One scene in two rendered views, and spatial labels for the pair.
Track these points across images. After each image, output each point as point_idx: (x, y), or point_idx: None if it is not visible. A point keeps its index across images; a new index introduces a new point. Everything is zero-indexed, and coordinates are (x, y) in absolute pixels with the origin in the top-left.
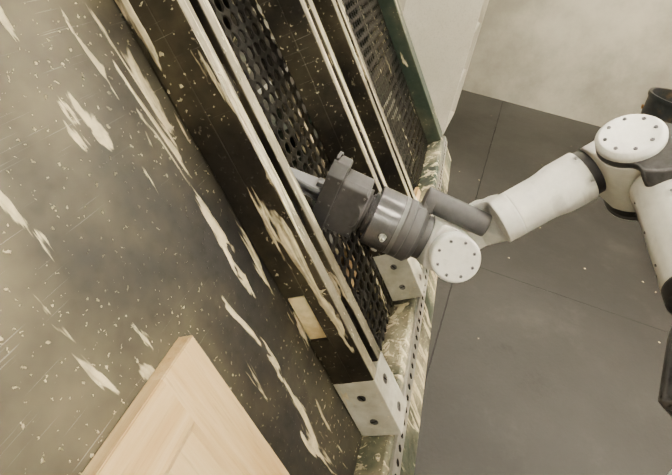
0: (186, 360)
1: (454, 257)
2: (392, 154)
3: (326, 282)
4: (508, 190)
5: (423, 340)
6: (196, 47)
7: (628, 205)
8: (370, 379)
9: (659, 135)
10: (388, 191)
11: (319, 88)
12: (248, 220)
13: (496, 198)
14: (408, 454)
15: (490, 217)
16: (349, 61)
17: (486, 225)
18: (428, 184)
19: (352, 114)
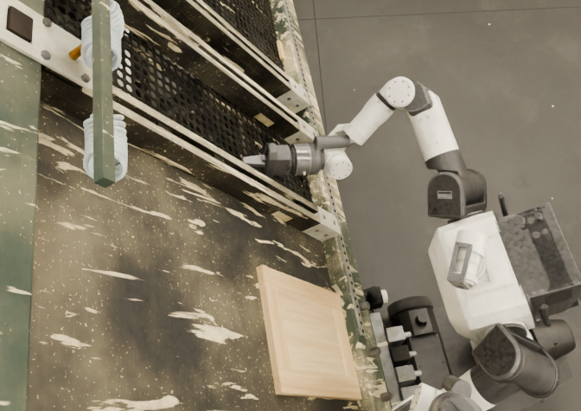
0: (265, 274)
1: (340, 170)
2: (267, 67)
3: (287, 202)
4: (353, 123)
5: None
6: (207, 163)
7: None
8: (319, 223)
9: (411, 93)
10: (298, 150)
11: (222, 82)
12: (245, 199)
13: (348, 129)
14: (345, 236)
15: (348, 138)
16: (220, 34)
17: (348, 144)
18: (284, 31)
19: (244, 80)
